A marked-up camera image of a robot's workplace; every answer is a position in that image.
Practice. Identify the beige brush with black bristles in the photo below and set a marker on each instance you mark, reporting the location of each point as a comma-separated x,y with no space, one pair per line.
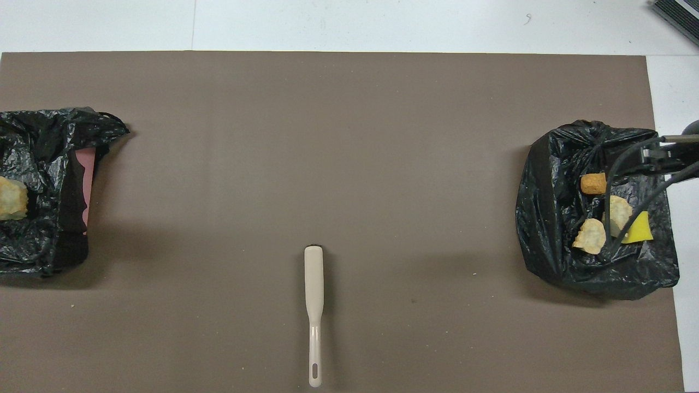
314,284

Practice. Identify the brown cork-like bread piece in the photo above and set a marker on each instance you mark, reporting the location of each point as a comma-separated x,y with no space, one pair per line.
592,184

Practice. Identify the orange striped bread piece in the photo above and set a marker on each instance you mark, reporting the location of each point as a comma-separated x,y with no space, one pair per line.
590,236

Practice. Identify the pale cream scrap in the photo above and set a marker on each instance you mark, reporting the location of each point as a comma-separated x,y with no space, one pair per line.
621,213

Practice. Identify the small yellow sponge piece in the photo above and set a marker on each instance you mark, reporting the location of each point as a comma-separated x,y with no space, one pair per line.
640,232

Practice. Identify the black plastic trash bag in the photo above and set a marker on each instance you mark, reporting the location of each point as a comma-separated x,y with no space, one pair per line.
551,218
49,240

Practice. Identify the pink bin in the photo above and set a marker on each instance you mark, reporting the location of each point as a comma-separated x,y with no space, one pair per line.
86,164

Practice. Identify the brown paper table mat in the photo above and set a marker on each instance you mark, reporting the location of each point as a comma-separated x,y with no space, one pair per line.
382,164

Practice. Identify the dark grey ribbed object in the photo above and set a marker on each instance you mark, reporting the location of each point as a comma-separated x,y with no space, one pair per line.
680,13

